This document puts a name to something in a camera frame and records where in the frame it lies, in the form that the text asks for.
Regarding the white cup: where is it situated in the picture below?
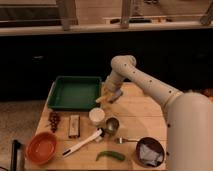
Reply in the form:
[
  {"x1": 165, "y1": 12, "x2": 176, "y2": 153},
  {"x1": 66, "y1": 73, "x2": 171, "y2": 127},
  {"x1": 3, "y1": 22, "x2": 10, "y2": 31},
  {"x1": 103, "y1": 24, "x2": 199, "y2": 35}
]
[{"x1": 89, "y1": 107, "x2": 105, "y2": 126}]

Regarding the white handled kitchen tool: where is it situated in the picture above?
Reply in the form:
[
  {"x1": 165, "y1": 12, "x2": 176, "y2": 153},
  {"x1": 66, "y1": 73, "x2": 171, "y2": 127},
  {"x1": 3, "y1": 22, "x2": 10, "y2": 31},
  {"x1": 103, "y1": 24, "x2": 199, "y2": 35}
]
[{"x1": 62, "y1": 128, "x2": 103, "y2": 157}]

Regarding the green chili pepper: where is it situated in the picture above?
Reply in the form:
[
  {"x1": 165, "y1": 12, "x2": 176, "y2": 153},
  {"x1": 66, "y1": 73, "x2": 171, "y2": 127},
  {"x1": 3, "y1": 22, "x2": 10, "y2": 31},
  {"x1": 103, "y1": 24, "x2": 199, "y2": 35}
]
[{"x1": 96, "y1": 151, "x2": 126, "y2": 161}]

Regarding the green plastic tray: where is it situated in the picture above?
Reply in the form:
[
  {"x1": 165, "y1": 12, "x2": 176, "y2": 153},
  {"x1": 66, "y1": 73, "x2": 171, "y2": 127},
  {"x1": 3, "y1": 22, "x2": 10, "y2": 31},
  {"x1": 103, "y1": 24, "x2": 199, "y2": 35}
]
[{"x1": 48, "y1": 76, "x2": 102, "y2": 111}]

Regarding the black chair frame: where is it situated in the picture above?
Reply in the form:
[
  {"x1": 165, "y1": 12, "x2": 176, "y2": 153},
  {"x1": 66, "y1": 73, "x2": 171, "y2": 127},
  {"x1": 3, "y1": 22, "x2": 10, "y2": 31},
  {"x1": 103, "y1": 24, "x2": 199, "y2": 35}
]
[{"x1": 10, "y1": 139, "x2": 24, "y2": 171}]

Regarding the orange bowl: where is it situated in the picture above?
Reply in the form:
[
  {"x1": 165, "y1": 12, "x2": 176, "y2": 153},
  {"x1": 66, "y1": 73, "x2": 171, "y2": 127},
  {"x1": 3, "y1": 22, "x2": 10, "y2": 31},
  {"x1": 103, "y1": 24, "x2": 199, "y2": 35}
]
[{"x1": 25, "y1": 132, "x2": 57, "y2": 165}]

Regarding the yellow banana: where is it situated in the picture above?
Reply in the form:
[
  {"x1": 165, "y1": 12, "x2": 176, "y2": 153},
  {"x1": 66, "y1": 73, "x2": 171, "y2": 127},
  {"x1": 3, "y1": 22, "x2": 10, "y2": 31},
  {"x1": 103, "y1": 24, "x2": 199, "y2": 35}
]
[{"x1": 96, "y1": 91, "x2": 112, "y2": 103}]

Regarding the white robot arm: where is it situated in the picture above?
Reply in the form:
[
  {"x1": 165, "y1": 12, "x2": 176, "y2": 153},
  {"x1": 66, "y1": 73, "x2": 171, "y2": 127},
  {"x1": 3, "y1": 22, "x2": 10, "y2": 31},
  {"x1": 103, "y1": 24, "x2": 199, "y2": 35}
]
[{"x1": 105, "y1": 55, "x2": 213, "y2": 171}]

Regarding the bunch of dark grapes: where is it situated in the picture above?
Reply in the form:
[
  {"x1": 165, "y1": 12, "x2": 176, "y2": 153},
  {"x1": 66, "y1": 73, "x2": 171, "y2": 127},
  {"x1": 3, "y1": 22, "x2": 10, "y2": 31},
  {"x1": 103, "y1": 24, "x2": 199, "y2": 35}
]
[{"x1": 48, "y1": 112, "x2": 60, "y2": 133}]

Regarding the small metal cup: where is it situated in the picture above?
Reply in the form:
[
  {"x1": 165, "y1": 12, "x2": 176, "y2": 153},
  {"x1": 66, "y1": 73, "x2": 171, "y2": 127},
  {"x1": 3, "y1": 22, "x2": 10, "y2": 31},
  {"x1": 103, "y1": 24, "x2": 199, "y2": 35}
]
[{"x1": 106, "y1": 117, "x2": 119, "y2": 135}]

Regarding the wooden brush block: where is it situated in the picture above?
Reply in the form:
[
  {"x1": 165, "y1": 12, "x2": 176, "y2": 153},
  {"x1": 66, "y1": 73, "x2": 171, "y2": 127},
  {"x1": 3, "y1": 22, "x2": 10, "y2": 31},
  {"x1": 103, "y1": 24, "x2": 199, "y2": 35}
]
[{"x1": 68, "y1": 115, "x2": 80, "y2": 138}]

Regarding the metal fork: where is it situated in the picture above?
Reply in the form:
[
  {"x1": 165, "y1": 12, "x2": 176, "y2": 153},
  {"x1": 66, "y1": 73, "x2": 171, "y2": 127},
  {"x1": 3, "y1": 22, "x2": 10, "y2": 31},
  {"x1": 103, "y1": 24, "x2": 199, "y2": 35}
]
[{"x1": 114, "y1": 137, "x2": 139, "y2": 144}]

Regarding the dark bowl with cloth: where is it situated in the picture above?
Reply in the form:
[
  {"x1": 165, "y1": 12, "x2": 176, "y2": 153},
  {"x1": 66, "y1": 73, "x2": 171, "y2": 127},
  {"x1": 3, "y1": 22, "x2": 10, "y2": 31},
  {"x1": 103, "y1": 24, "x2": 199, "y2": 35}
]
[{"x1": 135, "y1": 137, "x2": 165, "y2": 168}]

